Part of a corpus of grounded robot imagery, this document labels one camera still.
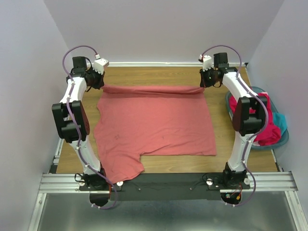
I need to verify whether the salmon pink t shirt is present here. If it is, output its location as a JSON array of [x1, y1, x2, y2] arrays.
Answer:
[[94, 85, 217, 183]]

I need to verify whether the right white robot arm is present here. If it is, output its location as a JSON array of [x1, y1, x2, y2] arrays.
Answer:
[[199, 52, 269, 189]]

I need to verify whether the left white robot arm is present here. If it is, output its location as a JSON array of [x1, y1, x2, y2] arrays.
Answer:
[[51, 55, 109, 191]]

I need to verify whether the teal t shirt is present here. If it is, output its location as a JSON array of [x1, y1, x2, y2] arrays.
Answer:
[[273, 112, 287, 134]]

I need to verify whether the magenta t shirt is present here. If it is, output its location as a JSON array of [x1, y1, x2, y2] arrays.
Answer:
[[230, 93, 281, 146]]

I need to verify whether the teal plastic basket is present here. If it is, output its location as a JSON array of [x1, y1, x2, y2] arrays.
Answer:
[[225, 86, 289, 151]]

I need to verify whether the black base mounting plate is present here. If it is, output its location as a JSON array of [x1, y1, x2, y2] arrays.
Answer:
[[74, 172, 251, 202]]

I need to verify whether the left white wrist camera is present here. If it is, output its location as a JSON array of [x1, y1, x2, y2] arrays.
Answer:
[[92, 58, 109, 74]]

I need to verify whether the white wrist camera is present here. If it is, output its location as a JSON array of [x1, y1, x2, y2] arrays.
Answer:
[[199, 55, 213, 71], [92, 58, 109, 74]]

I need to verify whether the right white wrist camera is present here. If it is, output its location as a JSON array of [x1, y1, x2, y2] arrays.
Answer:
[[199, 55, 213, 71]]

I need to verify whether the aluminium front rail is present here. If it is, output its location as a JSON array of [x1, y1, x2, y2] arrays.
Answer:
[[38, 172, 298, 193]]

